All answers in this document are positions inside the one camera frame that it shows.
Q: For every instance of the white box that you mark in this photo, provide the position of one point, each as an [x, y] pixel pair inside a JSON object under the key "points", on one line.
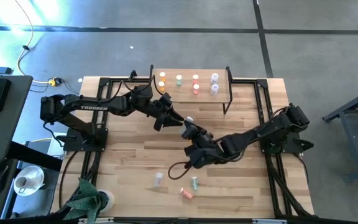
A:
{"points": [[56, 150]]}

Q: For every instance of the green leafy plant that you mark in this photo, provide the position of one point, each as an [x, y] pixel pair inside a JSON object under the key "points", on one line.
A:
{"points": [[87, 199]]}

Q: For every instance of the white plant pot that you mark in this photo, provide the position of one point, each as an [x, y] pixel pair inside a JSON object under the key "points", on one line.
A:
{"points": [[111, 200]]}

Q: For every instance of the dark grey desk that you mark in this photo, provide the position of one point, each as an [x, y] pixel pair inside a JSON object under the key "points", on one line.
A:
{"points": [[8, 130]]}

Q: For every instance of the orange pill bottle white cap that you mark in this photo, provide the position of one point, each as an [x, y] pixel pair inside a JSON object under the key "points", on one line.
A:
{"points": [[162, 76], [161, 85]]}

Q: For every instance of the blue-grey metal table frame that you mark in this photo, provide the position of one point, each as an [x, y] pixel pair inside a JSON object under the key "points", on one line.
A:
{"points": [[353, 146]]}

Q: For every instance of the red pill bottle white cap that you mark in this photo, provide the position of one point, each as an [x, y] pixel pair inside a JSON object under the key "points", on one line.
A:
{"points": [[196, 89], [186, 193], [195, 79]]}

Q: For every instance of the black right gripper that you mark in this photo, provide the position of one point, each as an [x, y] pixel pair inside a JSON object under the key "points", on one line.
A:
{"points": [[208, 151]]}

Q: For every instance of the white saucer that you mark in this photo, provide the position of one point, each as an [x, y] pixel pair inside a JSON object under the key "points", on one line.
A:
{"points": [[37, 175]]}

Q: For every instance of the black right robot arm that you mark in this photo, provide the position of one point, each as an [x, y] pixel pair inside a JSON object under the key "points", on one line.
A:
{"points": [[259, 133]]}

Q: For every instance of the silver metal bracket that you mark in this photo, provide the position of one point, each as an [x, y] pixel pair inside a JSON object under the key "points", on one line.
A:
{"points": [[95, 220], [269, 221]]}

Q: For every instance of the white cup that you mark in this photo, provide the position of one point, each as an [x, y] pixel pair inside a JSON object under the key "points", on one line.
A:
{"points": [[22, 183]]}

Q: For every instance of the yellow power plug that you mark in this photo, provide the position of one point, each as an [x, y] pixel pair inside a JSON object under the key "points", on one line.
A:
{"points": [[53, 82]]}

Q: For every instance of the black aluminium table frame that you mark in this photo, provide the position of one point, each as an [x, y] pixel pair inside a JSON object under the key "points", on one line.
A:
{"points": [[244, 81]]}

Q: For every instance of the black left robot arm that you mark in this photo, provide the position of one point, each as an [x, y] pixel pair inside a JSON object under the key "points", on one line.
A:
{"points": [[93, 107]]}

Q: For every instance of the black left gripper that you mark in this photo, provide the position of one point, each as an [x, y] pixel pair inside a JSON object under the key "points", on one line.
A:
{"points": [[154, 104]]}

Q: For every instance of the wooden shelf black metal legs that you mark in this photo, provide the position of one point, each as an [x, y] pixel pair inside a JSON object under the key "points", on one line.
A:
{"points": [[185, 95]]}

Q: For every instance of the black frame clamp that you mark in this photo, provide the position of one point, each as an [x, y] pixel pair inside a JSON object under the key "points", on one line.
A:
{"points": [[132, 74]]}

